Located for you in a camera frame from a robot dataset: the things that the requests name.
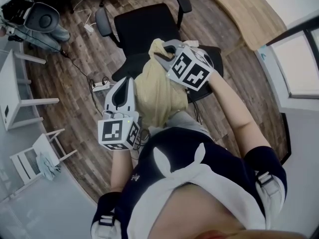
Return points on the person's right forearm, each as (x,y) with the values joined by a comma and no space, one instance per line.
(231,113)

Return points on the white power strip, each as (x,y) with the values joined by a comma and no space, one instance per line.
(102,86)

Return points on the black framed panel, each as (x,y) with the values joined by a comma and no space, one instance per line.
(286,133)

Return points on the white slatted chair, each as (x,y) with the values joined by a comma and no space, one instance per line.
(42,143)

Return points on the yellow checked clothes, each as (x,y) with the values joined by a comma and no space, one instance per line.
(154,96)

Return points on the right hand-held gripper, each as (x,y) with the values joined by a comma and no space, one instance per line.
(192,68)

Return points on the black framed window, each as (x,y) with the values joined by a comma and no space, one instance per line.
(299,66)

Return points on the white table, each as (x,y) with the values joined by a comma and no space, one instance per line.
(7,83)

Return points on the person's left forearm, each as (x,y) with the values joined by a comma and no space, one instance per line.
(119,168)

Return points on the white power adapter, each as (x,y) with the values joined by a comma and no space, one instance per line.
(89,28)

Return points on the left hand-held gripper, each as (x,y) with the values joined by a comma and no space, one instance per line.
(112,133)

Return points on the black swivel chair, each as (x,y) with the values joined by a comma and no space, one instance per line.
(144,26)

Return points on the person's navy white shirt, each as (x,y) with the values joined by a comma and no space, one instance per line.
(199,158)

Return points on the person's face and neck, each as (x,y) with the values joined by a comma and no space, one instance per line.
(211,213)

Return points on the light wooden table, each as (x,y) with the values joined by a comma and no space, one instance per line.
(249,9)

